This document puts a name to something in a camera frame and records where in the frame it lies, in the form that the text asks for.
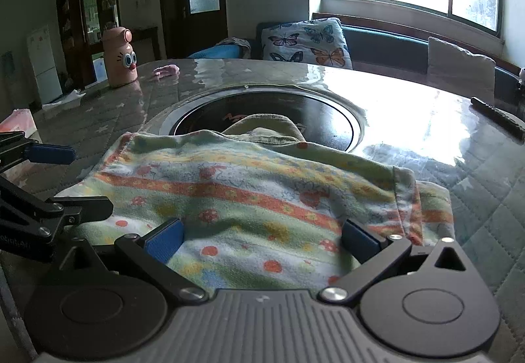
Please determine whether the colourful printed child's garment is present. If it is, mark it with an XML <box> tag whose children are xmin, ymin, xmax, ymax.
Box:
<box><xmin>64</xmin><ymin>118</ymin><xmax>455</xmax><ymax>292</ymax></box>

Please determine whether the pink tissue pack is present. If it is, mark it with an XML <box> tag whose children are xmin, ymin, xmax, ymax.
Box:
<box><xmin>0</xmin><ymin>109</ymin><xmax>42</xmax><ymax>142</ymax></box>

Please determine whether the loose white tissue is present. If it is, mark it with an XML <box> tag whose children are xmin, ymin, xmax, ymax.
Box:
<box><xmin>43</xmin><ymin>89</ymin><xmax>85</xmax><ymax>108</ymax></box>

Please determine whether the white refrigerator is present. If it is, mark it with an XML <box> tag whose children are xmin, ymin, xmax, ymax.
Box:
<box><xmin>27</xmin><ymin>25</ymin><xmax>62</xmax><ymax>104</ymax></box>

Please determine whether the pink cartoon water bottle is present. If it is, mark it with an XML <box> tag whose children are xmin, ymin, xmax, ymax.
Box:
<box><xmin>102</xmin><ymin>27</ymin><xmax>138</xmax><ymax>88</ymax></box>

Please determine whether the dark wooden display cabinet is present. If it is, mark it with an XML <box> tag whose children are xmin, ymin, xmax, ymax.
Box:
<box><xmin>56</xmin><ymin>0</ymin><xmax>120</xmax><ymax>89</ymax></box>

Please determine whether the pink hair scrunchie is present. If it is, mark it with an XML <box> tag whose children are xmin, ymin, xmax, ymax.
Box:
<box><xmin>152</xmin><ymin>63</ymin><xmax>180</xmax><ymax>79</ymax></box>

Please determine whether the dark wooden side table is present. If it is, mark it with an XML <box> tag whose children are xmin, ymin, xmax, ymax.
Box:
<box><xmin>131</xmin><ymin>26</ymin><xmax>161</xmax><ymax>65</ymax></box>

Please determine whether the plain white cushion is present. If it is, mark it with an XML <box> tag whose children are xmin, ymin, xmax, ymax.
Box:
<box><xmin>426</xmin><ymin>37</ymin><xmax>496</xmax><ymax>104</ymax></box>

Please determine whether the teal bench sofa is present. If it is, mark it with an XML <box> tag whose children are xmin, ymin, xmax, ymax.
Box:
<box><xmin>252</xmin><ymin>22</ymin><xmax>524</xmax><ymax>117</ymax></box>

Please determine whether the butterfly print pillow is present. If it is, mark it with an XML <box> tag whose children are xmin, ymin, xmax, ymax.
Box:
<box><xmin>261</xmin><ymin>17</ymin><xmax>353</xmax><ymax>70</ymax></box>

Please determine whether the blue folded blanket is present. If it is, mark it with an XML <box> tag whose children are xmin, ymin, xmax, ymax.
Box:
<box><xmin>190</xmin><ymin>37</ymin><xmax>252</xmax><ymax>59</ymax></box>

